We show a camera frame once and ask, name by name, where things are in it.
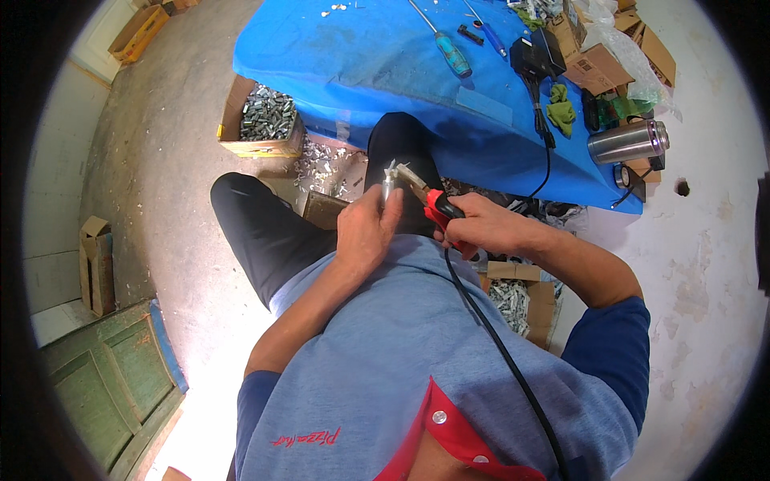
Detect person's left hand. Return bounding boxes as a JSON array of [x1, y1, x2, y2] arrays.
[[335, 183, 405, 276]]

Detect person's right hand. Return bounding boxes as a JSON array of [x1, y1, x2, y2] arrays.
[[433, 192, 543, 261]]

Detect small silver metal cylinder part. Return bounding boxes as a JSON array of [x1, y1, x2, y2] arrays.
[[379, 159, 403, 208]]

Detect brown carton of metal parts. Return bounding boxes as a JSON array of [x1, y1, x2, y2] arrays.
[[478, 260, 564, 351]]

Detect brown wooden board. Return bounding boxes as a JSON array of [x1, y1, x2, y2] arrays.
[[301, 190, 351, 231]]

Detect person's body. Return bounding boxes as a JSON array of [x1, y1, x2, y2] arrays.
[[235, 233, 652, 481]]

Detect heap of white scraps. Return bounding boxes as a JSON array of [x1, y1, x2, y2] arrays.
[[292, 133, 369, 200]]

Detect green cloth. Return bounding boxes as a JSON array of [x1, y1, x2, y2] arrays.
[[545, 83, 577, 138]]

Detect blue table cloth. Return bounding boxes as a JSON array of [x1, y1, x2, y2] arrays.
[[233, 0, 644, 216]]

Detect black tape roll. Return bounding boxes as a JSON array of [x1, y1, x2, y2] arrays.
[[613, 162, 648, 204]]

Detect person's legs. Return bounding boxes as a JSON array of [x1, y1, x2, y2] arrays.
[[210, 112, 447, 311]]

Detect black oblong device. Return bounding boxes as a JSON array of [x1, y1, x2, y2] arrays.
[[581, 88, 601, 132]]

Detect steel thermos flask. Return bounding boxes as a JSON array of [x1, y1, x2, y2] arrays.
[[587, 118, 671, 166]]

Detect black power adapter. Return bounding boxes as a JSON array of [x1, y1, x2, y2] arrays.
[[509, 27, 567, 83]]

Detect green packet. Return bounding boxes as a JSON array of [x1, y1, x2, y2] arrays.
[[598, 95, 655, 125]]

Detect yellow carton of metal parts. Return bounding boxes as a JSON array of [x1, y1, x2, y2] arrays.
[[217, 75, 306, 159]]

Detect heap of cardboard boxes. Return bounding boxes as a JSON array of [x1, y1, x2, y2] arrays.
[[544, 0, 677, 97]]

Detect heap of grey metal pieces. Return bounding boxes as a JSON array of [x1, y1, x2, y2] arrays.
[[507, 0, 565, 25]]

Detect clear plastic bag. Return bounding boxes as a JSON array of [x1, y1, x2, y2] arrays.
[[586, 0, 683, 121]]

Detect empty brown cardboard box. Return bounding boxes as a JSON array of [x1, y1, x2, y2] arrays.
[[79, 215, 117, 319]]

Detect green wooden door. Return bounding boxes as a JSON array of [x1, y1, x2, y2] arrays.
[[38, 298, 190, 481]]

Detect yellow crate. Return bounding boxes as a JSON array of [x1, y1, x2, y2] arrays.
[[107, 4, 171, 65]]

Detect black cable on chest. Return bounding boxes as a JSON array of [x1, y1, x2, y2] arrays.
[[443, 247, 571, 481]]

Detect black adapter cable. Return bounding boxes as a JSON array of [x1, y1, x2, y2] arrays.
[[525, 75, 555, 200]]

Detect teal handled screwdriver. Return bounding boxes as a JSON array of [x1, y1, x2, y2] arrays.
[[408, 0, 474, 79]]

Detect blue handled screwdriver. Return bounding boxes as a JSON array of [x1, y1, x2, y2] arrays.
[[462, 0, 509, 59]]

